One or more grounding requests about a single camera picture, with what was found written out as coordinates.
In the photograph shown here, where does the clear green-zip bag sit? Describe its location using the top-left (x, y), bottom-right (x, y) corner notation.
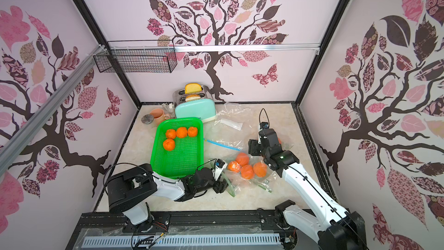
top-left (222, 152), bottom-right (277, 197)

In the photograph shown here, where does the orange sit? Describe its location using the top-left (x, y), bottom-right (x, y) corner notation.
top-left (187, 127), bottom-right (198, 137)
top-left (176, 127), bottom-right (188, 138)
top-left (165, 129), bottom-right (176, 140)
top-left (163, 138), bottom-right (176, 152)

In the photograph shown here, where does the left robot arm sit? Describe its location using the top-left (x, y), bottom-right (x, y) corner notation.
top-left (105, 159), bottom-right (228, 230)

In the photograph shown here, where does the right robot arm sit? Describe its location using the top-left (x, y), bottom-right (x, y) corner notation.
top-left (249, 122), bottom-right (367, 250)

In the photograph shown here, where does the green plastic basket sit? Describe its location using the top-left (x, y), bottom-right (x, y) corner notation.
top-left (150, 118), bottom-right (204, 179)

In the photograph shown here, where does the mint green toaster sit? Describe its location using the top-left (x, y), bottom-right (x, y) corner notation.
top-left (173, 85), bottom-right (217, 123)

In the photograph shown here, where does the pink ceramic mug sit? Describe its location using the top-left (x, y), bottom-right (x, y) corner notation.
top-left (149, 108), bottom-right (171, 126)

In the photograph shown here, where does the yellow toast slice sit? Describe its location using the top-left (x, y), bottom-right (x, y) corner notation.
top-left (185, 83), bottom-right (202, 94)

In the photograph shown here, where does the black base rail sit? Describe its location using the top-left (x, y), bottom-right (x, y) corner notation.
top-left (67, 207), bottom-right (321, 250)

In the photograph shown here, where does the white slotted cable duct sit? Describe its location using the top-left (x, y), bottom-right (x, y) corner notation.
top-left (80, 233), bottom-right (281, 250)

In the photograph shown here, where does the black wire wall basket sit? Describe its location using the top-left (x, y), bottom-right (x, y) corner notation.
top-left (93, 38), bottom-right (179, 74)

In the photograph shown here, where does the aluminium rail bar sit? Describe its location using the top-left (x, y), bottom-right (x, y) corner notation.
top-left (1, 45), bottom-right (106, 174)

